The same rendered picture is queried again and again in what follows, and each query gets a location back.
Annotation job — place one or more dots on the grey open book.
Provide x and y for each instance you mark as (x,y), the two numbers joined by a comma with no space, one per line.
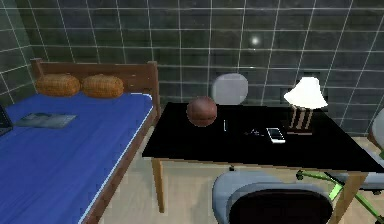
(45,120)

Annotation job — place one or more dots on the grey chair with green frame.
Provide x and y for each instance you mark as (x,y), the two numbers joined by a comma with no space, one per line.
(375,160)

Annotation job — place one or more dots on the black laptop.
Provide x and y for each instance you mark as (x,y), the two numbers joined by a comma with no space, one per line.
(4,121)

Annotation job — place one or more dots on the white shade table lamp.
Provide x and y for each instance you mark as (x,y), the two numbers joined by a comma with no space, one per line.
(305,96)

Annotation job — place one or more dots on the grey office chair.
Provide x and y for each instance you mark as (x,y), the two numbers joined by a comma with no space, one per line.
(266,200)

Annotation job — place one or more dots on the thin grey pen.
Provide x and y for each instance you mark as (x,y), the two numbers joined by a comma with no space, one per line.
(224,125)

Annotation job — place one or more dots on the white mobile phone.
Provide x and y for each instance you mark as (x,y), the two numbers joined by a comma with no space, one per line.
(275,135)

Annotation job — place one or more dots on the brown basketball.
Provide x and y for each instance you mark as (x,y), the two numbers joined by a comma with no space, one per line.
(201,111)

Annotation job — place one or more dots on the orange woven pillow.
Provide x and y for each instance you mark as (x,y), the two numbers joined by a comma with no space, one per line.
(103,86)
(57,85)

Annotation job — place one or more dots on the black top wooden table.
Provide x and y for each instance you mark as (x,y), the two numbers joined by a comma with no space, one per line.
(240,146)

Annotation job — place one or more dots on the grey round back chair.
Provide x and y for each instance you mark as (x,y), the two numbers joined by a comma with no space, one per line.
(230,88)

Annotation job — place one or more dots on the wooden bed with blue sheet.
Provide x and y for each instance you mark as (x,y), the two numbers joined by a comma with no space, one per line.
(83,150)

